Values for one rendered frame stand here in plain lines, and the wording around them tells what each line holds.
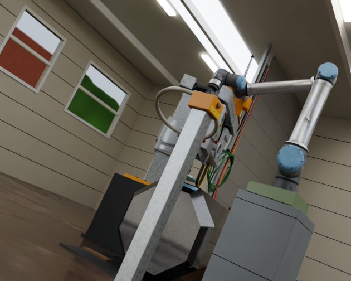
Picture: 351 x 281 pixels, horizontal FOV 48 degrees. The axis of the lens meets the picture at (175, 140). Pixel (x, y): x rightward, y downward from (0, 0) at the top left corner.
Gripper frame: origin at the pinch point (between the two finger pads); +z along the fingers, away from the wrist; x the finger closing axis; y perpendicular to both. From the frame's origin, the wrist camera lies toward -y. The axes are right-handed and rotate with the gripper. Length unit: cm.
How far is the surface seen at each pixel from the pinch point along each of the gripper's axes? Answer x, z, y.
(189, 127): -50, 54, -7
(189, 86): 144, -132, 4
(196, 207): 74, 21, 55
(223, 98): 50, -65, 23
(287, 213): -22, 39, 72
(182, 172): -45, 72, 2
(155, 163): 183, -49, 26
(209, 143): 63, -28, 35
